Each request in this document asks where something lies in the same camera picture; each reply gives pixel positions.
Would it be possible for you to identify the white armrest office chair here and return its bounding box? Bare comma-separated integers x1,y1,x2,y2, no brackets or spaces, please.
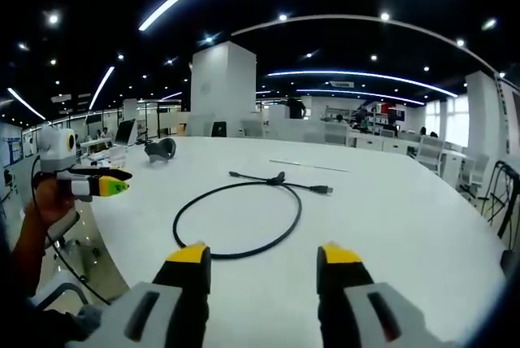
24,209,123,312

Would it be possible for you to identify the person's left hand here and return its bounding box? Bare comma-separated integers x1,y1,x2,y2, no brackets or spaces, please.
24,175,80,227

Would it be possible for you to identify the tilted monitor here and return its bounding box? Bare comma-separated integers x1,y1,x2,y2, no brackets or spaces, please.
114,118,137,146

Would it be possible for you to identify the curved ceiling light strip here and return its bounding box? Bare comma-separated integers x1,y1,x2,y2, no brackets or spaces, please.
266,70,458,98
296,88,426,105

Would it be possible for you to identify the large white square pillar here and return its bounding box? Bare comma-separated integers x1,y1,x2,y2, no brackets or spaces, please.
190,41,258,137

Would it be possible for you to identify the black tripod stand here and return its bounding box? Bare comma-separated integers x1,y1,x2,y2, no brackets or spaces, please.
481,159,520,243

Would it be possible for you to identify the person's dark clothing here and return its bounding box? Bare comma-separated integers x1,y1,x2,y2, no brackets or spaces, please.
24,302,102,348

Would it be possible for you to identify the white mesh chair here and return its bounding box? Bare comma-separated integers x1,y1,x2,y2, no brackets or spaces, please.
416,135,446,174
458,154,491,198

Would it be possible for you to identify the white low cabinet row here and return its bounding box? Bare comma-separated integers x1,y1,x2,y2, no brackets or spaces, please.
353,132,419,154

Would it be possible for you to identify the dark grey headset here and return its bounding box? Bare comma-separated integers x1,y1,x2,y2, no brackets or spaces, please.
144,138,179,165

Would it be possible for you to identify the slim white pillar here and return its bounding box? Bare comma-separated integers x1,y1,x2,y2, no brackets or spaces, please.
465,71,499,150

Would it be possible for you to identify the short straight ceiling light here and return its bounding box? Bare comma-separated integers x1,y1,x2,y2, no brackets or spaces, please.
89,66,115,111

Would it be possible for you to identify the white desk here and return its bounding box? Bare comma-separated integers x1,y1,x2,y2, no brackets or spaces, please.
87,135,517,348

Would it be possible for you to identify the black charging cable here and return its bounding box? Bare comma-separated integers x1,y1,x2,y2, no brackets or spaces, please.
172,169,335,260

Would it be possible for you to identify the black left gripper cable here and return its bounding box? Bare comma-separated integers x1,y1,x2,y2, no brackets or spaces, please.
31,152,113,307

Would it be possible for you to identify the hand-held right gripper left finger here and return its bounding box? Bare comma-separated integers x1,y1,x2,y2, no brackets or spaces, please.
64,241,212,348

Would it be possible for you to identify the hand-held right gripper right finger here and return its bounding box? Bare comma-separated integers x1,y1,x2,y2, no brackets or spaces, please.
316,241,460,348

